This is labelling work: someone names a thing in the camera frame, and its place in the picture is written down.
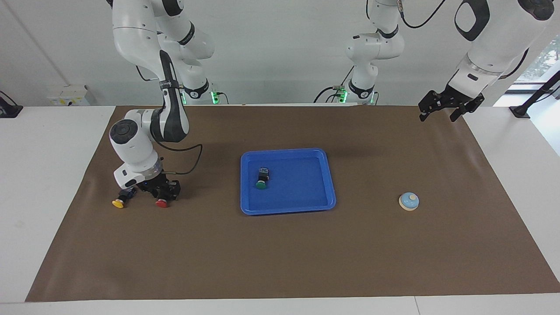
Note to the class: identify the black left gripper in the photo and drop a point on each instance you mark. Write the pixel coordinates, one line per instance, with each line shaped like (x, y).
(450, 97)

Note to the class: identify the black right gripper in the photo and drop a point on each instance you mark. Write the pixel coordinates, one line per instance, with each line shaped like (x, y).
(164, 186)

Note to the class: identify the red push button switch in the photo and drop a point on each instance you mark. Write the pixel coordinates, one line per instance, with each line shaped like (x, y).
(162, 203)

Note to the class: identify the yellow push button switch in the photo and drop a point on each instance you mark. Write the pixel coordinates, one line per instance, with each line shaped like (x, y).
(119, 202)

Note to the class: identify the light blue desk bell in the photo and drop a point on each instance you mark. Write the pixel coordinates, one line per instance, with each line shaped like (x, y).
(409, 201)

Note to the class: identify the green push button switch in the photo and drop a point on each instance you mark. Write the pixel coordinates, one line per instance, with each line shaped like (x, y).
(261, 179)

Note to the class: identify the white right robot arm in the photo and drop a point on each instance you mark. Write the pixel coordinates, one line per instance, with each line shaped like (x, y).
(131, 144)

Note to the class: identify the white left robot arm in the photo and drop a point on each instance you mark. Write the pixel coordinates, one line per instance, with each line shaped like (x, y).
(494, 48)

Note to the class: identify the blue plastic tray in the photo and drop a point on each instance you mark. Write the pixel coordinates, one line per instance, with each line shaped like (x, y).
(297, 192)

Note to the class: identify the window pane with greenery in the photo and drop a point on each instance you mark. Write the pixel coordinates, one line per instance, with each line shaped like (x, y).
(542, 61)

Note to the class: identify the brown table mat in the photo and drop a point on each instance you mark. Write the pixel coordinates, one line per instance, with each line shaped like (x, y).
(280, 258)

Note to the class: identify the small black table clamp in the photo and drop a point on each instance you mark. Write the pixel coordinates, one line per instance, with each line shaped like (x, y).
(8, 109)

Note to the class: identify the white wall socket box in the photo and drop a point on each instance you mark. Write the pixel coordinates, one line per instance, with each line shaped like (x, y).
(70, 97)

